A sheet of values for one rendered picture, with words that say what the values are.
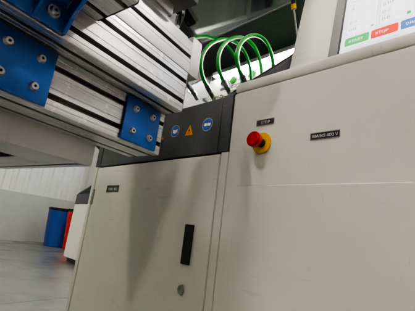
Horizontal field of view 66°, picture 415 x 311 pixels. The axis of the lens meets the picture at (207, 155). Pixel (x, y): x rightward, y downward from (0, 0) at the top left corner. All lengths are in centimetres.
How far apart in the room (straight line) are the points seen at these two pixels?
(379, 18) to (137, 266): 101
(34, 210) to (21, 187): 60
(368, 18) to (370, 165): 61
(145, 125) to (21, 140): 21
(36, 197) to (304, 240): 765
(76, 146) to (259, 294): 46
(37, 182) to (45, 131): 753
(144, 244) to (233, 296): 35
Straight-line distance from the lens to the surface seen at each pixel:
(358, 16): 117
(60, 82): 54
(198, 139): 90
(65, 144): 63
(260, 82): 82
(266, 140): 74
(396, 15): 110
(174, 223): 90
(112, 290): 111
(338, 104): 70
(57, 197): 839
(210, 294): 80
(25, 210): 801
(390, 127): 65
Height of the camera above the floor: 58
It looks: 14 degrees up
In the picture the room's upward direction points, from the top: 7 degrees clockwise
